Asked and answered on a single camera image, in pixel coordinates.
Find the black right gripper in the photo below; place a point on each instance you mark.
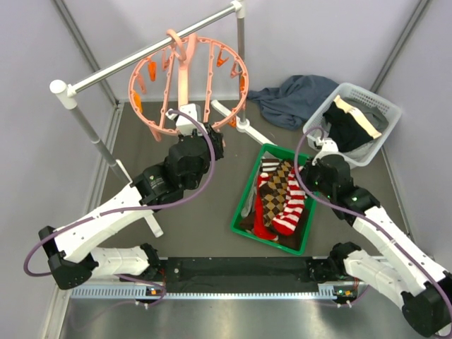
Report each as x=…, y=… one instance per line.
x=305, y=172

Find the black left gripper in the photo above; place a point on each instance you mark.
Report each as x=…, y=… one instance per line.
x=217, y=140

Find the red white striped sock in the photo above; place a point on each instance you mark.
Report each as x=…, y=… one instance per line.
x=286, y=221

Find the pink round clip hanger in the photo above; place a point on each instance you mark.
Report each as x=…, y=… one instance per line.
x=177, y=58

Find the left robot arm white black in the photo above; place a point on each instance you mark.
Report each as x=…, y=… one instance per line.
x=75, y=256

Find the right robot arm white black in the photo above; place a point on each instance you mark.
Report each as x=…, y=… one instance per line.
x=414, y=282

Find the brown argyle sock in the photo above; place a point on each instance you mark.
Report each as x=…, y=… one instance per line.
x=273, y=191

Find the white plastic laundry basket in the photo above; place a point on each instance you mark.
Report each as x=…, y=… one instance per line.
x=362, y=156

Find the brown white striped sock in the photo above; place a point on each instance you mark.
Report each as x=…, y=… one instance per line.
x=269, y=165

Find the black cream garment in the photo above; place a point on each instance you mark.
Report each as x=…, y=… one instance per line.
x=349, y=128

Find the blue grey cloth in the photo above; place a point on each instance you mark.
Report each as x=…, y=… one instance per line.
x=292, y=103

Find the grey garment in basket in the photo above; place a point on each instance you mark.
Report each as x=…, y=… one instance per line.
x=373, y=114

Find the green plastic crate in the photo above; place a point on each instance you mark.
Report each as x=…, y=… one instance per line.
x=246, y=204

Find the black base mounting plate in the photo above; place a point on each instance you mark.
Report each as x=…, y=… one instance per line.
x=246, y=274

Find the white and silver drying rack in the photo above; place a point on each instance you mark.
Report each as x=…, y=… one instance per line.
x=66, y=93

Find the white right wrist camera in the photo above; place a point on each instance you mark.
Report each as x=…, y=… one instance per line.
x=326, y=145

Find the grey slotted cable duct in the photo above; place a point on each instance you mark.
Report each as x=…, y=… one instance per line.
x=142, y=292

